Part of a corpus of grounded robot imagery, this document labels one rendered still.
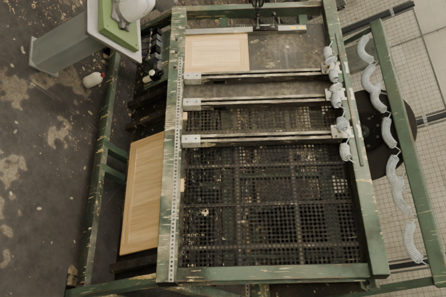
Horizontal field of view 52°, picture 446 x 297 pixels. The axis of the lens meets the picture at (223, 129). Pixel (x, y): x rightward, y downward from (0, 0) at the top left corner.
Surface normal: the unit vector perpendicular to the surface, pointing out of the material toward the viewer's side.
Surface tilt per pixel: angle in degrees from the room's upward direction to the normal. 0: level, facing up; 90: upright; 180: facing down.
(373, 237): 59
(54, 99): 0
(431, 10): 90
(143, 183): 90
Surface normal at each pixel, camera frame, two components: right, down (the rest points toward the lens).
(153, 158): -0.54, -0.43
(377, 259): -0.04, -0.51
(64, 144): 0.84, -0.29
